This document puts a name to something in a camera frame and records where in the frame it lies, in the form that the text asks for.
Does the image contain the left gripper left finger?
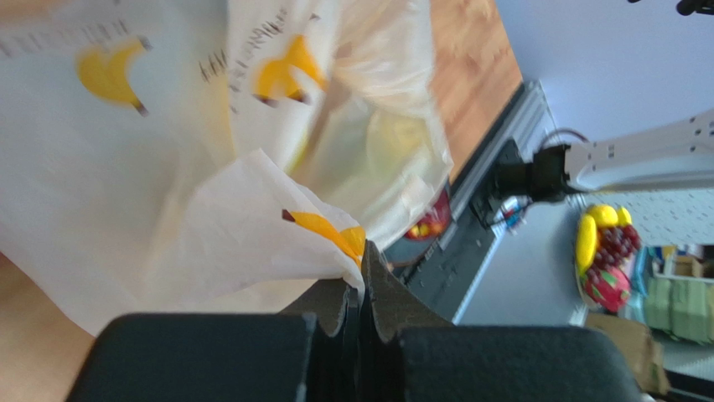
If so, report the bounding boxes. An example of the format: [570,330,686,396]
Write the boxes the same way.
[280,280,360,401]

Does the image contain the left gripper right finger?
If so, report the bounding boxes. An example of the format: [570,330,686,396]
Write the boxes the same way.
[359,240,453,401]

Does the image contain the red fake apple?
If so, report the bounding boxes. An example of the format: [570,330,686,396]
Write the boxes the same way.
[404,189,452,241]

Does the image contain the yellow fake banana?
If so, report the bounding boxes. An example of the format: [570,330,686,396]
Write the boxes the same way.
[365,110,432,185]

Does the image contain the banana print plastic bag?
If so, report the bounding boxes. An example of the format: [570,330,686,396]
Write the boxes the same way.
[1,1,453,335]

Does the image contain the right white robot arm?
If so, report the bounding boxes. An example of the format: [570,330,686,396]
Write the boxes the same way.
[494,111,713,203]

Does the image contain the background fake fruit bowl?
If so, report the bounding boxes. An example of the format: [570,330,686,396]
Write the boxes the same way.
[574,204,642,313]

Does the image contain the dark grey round plate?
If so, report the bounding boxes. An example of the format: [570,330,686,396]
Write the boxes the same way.
[383,238,435,268]

